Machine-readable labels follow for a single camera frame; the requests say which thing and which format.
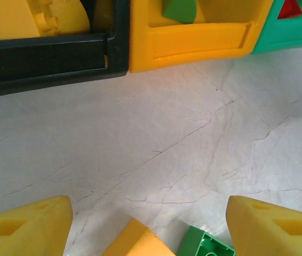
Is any yellow plastic bin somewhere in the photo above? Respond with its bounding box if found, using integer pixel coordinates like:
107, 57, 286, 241
128, 0, 273, 74

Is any yellow lego brick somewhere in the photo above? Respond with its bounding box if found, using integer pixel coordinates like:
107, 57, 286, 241
33, 0, 92, 37
0, 0, 44, 43
102, 218, 177, 256

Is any green lego brick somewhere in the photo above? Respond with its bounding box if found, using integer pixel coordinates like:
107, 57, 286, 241
162, 0, 199, 25
177, 226, 236, 256

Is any green plastic bin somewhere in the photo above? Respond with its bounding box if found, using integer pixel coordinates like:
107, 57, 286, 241
251, 0, 302, 56

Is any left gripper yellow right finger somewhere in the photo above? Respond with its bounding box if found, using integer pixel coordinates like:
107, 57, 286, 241
226, 195, 302, 256

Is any black plastic bin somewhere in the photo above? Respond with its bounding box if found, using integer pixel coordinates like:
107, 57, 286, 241
0, 0, 130, 100

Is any red lego brick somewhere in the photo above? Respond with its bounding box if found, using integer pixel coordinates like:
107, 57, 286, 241
276, 0, 302, 21

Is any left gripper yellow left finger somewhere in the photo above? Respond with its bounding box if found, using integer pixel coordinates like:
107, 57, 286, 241
0, 195, 74, 256

